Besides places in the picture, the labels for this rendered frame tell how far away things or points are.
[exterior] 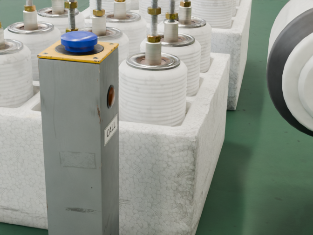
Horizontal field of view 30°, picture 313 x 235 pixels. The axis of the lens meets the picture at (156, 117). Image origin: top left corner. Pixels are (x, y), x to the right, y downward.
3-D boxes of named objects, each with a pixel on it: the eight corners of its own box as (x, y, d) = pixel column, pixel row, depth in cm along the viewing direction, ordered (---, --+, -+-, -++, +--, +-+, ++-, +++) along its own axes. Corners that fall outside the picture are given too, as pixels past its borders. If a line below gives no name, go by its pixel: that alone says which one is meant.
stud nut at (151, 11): (146, 12, 79) (146, 5, 79) (159, 11, 79) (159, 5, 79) (149, 15, 77) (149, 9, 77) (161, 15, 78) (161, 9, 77)
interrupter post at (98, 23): (89, 37, 93) (89, 17, 92) (94, 33, 96) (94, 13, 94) (104, 38, 93) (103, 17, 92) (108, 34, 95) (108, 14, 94)
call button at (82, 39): (102, 49, 66) (102, 31, 65) (91, 59, 62) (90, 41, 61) (69, 46, 66) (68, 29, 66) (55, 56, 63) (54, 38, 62)
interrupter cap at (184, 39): (152, 50, 88) (152, 45, 87) (142, 36, 94) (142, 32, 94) (200, 48, 89) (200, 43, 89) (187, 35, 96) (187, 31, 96)
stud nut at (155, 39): (146, 39, 81) (146, 33, 80) (158, 38, 81) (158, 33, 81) (148, 43, 79) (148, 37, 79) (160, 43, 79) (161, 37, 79)
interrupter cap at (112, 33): (68, 39, 92) (68, 35, 91) (85, 28, 98) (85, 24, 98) (114, 44, 90) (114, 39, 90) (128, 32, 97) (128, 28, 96)
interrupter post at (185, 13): (174, 24, 102) (175, 5, 101) (184, 22, 104) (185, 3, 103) (184, 27, 101) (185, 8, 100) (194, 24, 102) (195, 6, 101)
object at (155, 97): (115, 164, 92) (114, 53, 85) (174, 160, 93) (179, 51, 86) (123, 195, 83) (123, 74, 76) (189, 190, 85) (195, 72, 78)
